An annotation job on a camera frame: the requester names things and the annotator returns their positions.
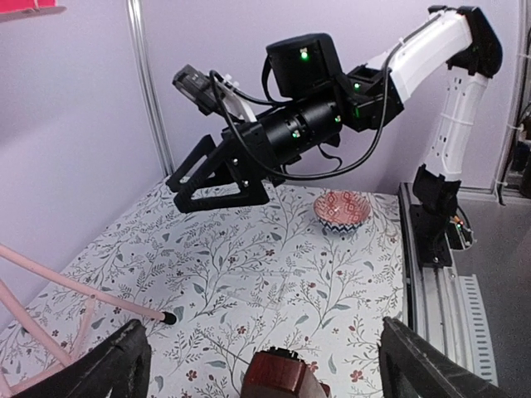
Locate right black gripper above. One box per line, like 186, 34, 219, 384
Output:
166, 121, 290, 212

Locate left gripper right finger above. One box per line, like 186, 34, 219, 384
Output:
378, 317, 509, 398

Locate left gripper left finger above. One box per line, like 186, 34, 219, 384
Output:
16, 319, 151, 397

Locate brown wooden metronome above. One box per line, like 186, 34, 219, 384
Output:
240, 347, 331, 398

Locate clear metronome front cover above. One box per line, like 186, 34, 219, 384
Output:
196, 265, 309, 324

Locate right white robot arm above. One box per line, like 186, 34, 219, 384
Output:
167, 6, 503, 268

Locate floral table mat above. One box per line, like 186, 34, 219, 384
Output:
0, 173, 405, 398

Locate red patterned egg shaker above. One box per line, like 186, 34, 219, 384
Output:
313, 191, 372, 234

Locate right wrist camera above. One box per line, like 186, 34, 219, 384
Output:
172, 65, 257, 123

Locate aluminium front rail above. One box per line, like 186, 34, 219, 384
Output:
398, 183, 498, 385

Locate right metal frame post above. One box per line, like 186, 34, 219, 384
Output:
126, 0, 175, 176

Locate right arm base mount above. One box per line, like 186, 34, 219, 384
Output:
409, 205, 475, 269

